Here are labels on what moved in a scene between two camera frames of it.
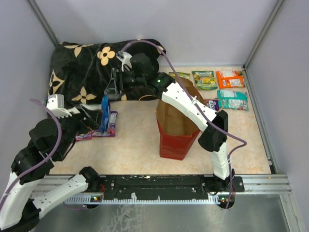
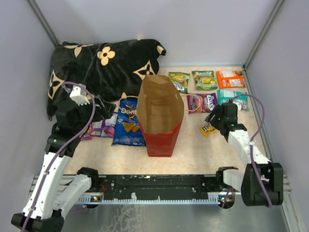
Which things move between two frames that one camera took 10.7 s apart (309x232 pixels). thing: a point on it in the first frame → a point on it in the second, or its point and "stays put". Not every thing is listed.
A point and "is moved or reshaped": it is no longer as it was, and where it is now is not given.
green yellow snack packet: [205, 79] stays put
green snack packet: [233, 100] stays put
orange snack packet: [230, 79] stays put
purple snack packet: [84, 137] stays put
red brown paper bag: [176, 130] is moved or reshaped
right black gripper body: [129, 80] → [218, 120]
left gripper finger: [95, 117] → [109, 109]
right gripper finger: [113, 94] → [209, 117]
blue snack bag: [105, 113] → [128, 131]
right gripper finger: [112, 86] → [213, 114]
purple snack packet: [111, 132] stays put
